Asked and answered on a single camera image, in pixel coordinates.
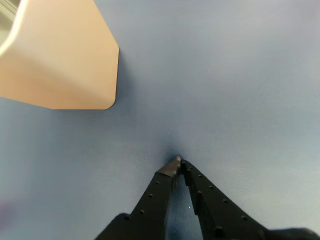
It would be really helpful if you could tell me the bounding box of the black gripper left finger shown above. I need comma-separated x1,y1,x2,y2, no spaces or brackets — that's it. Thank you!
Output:
94,156,182,240

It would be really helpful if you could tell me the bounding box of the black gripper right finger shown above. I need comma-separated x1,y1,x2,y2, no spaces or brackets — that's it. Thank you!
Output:
181,160,320,240

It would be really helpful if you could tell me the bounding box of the beige square open box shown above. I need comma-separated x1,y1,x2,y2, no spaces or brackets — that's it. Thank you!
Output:
0,0,120,110

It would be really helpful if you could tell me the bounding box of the dark blue table mat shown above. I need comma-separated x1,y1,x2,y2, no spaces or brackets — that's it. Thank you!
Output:
0,0,320,240

